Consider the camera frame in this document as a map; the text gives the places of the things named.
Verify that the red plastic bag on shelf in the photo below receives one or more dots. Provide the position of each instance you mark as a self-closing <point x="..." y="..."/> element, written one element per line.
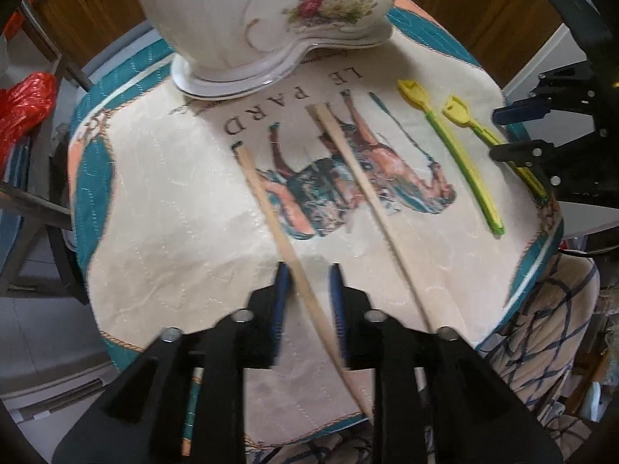
<point x="23" y="107"/>

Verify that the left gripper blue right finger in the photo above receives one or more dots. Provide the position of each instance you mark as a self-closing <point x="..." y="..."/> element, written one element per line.
<point x="434" y="398"/>

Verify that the patterned teal beige table mat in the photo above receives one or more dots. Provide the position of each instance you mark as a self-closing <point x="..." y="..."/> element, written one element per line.
<point x="169" y="233"/>

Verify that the yellow green plastic spoon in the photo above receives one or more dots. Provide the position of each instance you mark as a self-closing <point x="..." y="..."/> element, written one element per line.
<point x="417" y="96"/>
<point x="457" y="111"/>

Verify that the white floral ceramic utensil holder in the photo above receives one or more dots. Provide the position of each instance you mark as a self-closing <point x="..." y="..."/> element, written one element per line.
<point x="225" y="49"/>

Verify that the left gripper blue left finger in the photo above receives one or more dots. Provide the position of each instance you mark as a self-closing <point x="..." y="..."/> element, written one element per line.
<point x="183" y="399"/>

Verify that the wooden chopstick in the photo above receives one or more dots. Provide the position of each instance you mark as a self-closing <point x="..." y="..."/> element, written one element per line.
<point x="331" y="127"/>
<point x="306" y="294"/>

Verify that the stainless steel shelf rack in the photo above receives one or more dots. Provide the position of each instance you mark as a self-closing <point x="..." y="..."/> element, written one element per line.
<point x="40" y="207"/>

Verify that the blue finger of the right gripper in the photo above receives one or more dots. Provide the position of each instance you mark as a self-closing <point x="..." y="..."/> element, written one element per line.
<point x="529" y="109"/>
<point x="524" y="151"/>

